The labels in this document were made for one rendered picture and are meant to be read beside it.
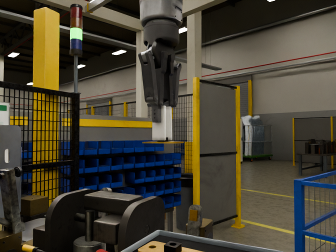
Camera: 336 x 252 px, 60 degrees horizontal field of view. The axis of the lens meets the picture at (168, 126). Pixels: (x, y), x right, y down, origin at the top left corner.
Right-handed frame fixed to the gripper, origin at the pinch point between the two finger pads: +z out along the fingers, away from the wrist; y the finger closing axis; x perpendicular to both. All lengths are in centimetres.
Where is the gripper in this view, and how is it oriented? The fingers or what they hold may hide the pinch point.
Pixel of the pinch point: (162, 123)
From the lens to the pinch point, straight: 60.4
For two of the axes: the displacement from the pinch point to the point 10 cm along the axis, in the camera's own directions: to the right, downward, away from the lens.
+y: 5.4, 0.2, 8.4
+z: 0.1, 10.0, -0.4
